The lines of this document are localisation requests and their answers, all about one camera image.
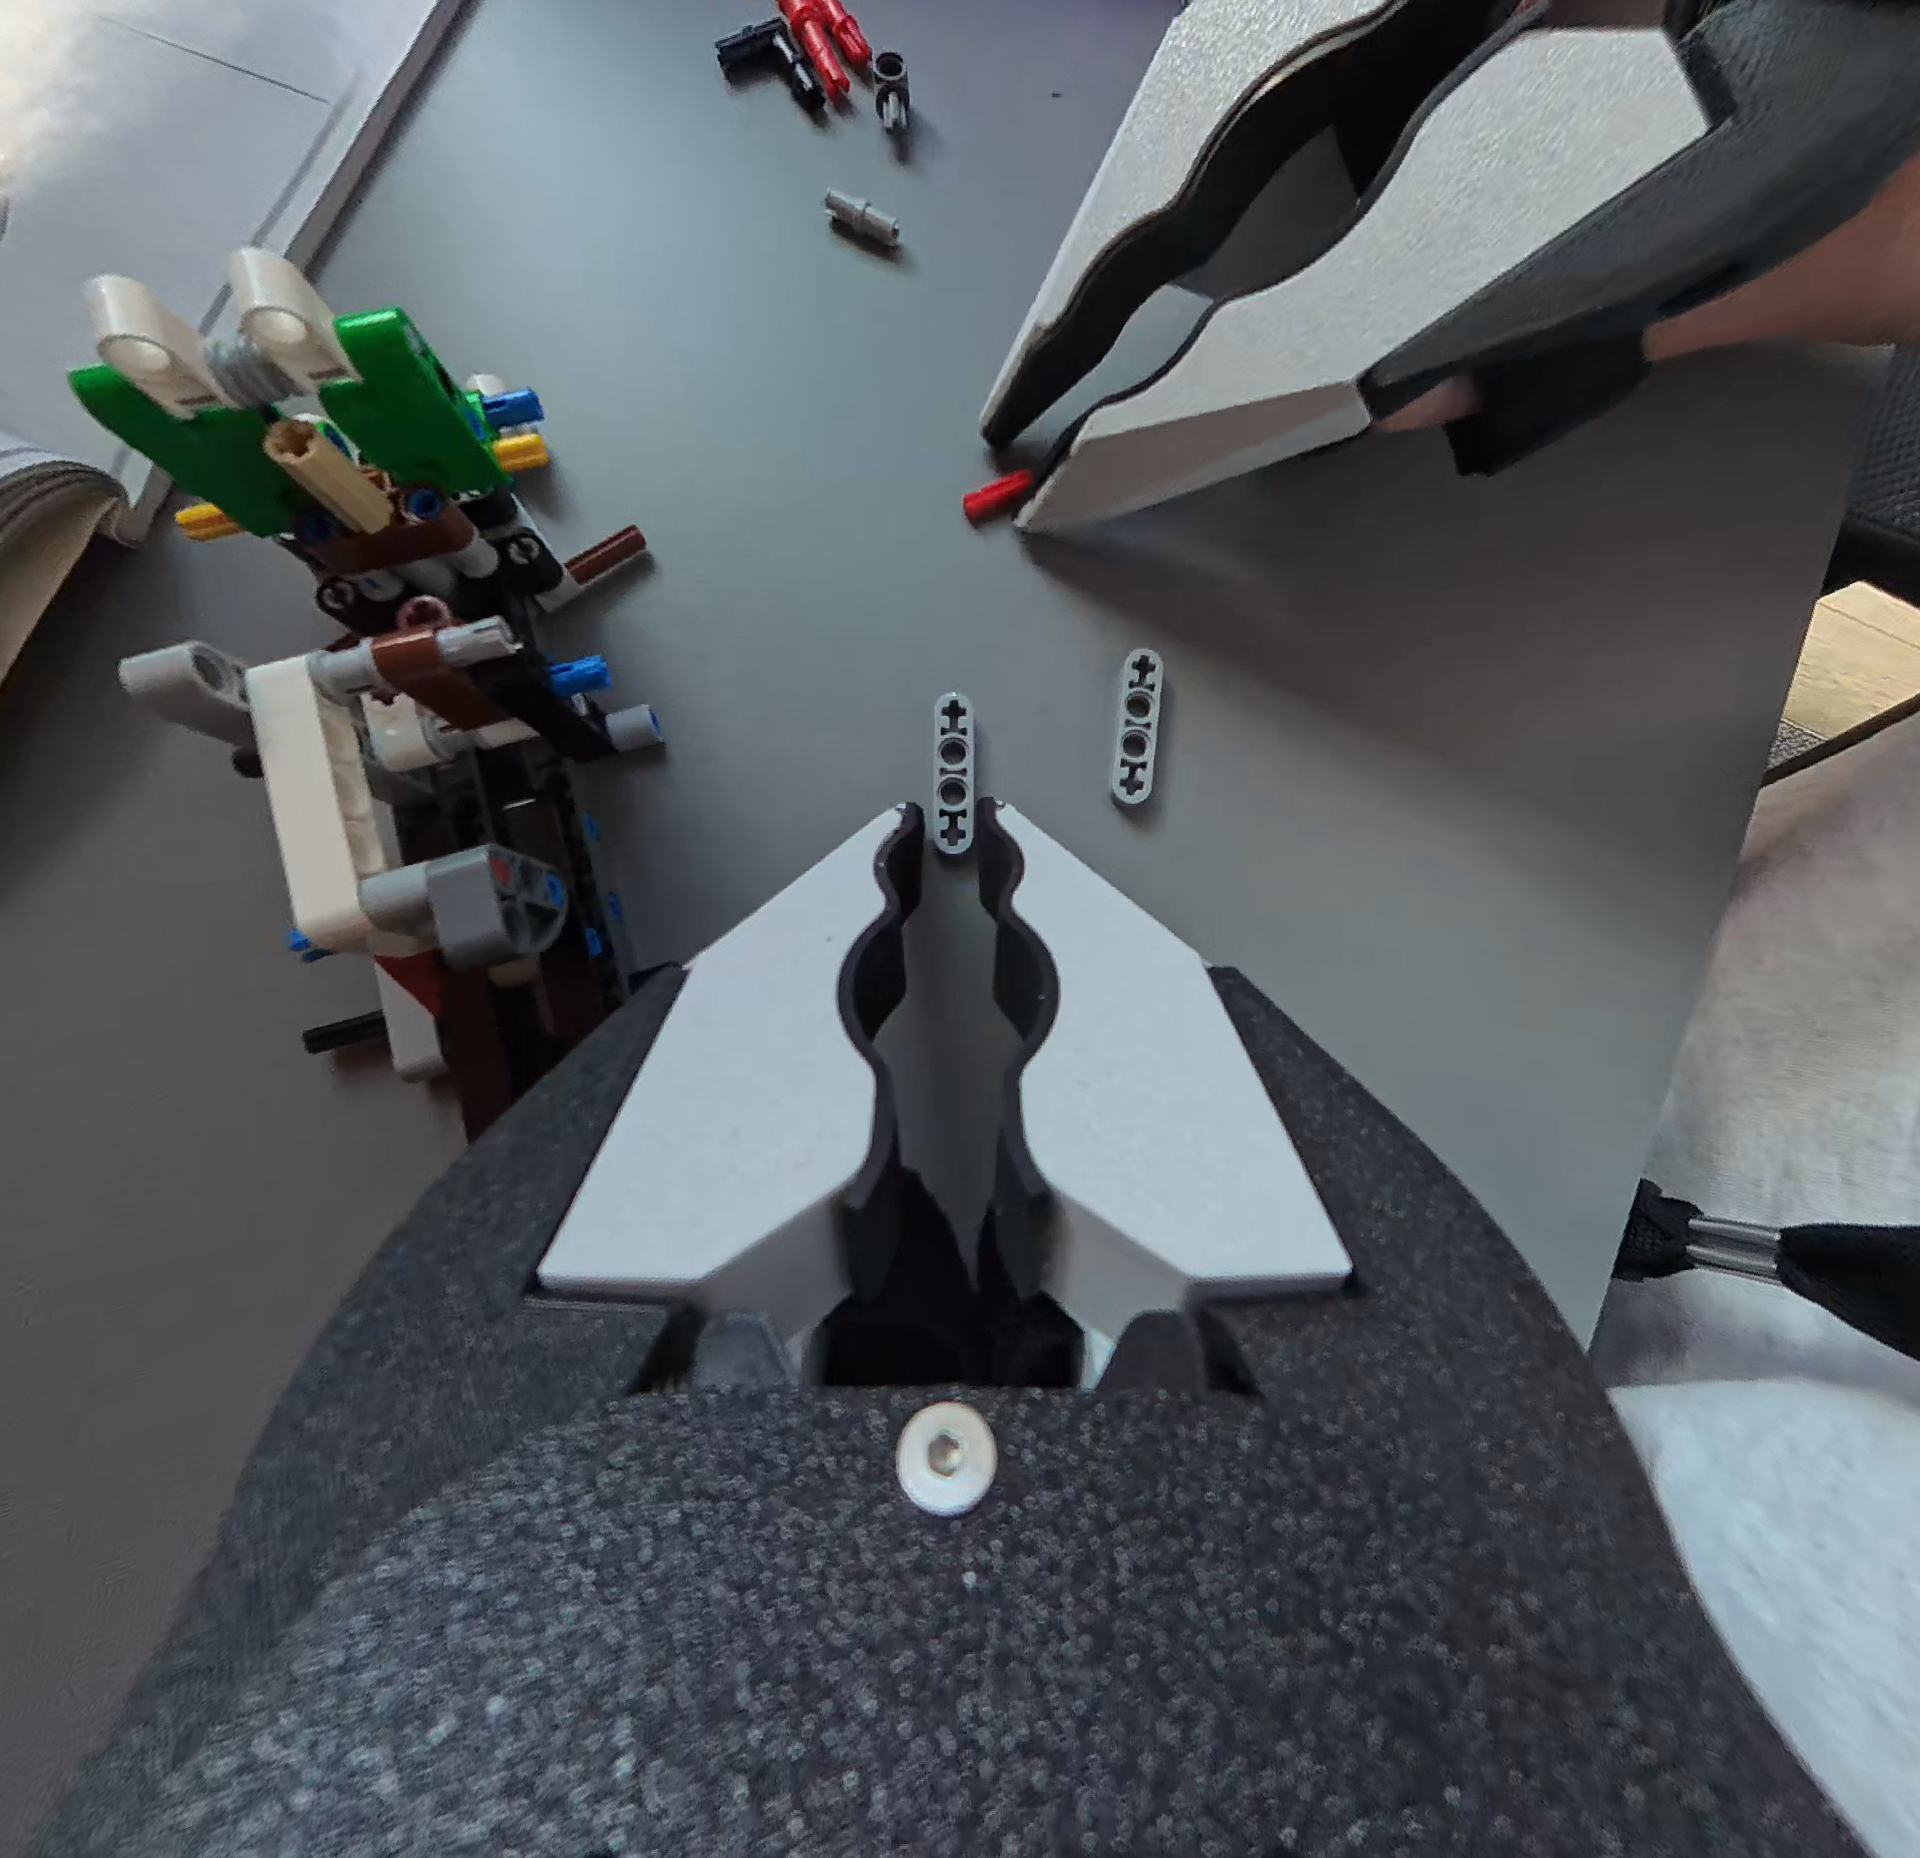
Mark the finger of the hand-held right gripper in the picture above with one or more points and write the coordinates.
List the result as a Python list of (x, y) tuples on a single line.
[(1200, 103), (1349, 343)]

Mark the grey lego pin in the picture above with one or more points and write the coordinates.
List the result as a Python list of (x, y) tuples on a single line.
[(863, 219)]

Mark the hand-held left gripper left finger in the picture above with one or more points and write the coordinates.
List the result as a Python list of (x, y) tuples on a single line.
[(720, 1125)]

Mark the black lego pin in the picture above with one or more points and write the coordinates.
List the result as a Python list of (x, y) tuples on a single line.
[(755, 48), (804, 77)]

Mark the grey lego liftarm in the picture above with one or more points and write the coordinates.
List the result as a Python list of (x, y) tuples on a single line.
[(1139, 729), (953, 770)]

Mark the partly built lego truck chassis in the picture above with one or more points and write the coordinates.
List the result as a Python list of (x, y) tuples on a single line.
[(298, 779)]

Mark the open lego instruction booklet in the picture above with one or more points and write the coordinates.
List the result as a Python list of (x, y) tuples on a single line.
[(180, 238)]

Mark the dark grey lego connector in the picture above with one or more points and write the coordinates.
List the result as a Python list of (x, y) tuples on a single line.
[(892, 89)]

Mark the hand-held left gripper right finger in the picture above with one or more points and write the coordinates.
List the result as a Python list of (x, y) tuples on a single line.
[(1187, 1125)]

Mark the black mesh office chair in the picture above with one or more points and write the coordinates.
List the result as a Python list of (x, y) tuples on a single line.
[(1882, 494)]

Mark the small red lego axle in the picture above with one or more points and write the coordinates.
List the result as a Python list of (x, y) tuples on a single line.
[(997, 498)]

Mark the person's right hand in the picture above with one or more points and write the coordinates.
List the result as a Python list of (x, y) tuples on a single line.
[(1800, 300)]

